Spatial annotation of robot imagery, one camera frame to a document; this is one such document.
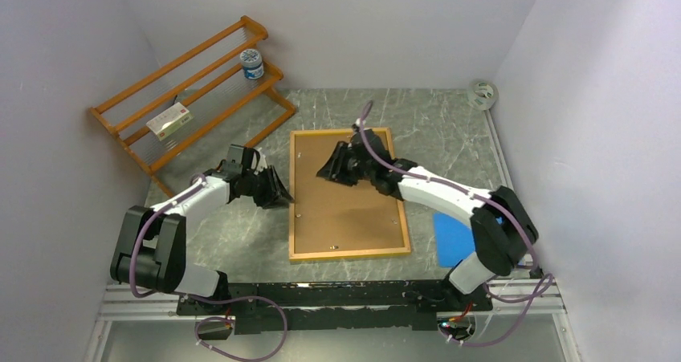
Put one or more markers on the small white green box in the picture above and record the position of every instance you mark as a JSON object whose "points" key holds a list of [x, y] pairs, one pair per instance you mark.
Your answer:
{"points": [[169, 121]]}

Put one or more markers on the aluminium extrusion rail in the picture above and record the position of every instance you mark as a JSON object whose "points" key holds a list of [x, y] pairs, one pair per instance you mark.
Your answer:
{"points": [[120, 304]]}

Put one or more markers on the blue foam pad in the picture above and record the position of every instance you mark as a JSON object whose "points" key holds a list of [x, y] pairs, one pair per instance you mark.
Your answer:
{"points": [[455, 241]]}

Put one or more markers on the yellow wooden picture frame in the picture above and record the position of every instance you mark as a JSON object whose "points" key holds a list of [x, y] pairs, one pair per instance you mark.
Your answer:
{"points": [[346, 256]]}

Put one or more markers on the blue white round jar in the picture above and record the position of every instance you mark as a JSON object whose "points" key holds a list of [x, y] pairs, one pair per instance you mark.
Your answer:
{"points": [[252, 63]]}

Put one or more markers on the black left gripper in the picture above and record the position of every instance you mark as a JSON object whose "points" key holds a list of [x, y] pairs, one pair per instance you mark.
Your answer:
{"points": [[275, 186]]}

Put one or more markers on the clear tape roll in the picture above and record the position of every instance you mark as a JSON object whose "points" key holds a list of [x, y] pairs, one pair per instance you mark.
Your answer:
{"points": [[482, 95]]}

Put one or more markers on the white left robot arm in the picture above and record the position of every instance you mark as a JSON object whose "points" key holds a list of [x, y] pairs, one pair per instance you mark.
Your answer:
{"points": [[151, 255]]}

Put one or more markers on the brown backing board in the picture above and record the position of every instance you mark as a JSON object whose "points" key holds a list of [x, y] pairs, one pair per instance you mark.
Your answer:
{"points": [[340, 205]]}

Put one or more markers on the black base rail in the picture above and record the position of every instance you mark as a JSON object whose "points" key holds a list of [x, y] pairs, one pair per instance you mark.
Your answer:
{"points": [[417, 304]]}

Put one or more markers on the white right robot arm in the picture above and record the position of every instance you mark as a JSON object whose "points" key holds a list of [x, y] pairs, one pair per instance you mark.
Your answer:
{"points": [[500, 226]]}

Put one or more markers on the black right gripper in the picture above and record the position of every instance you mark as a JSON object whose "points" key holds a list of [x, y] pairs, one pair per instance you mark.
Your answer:
{"points": [[334, 170]]}

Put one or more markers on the orange wooden rack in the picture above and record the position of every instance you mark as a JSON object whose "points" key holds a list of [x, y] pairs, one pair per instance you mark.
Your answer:
{"points": [[227, 108]]}

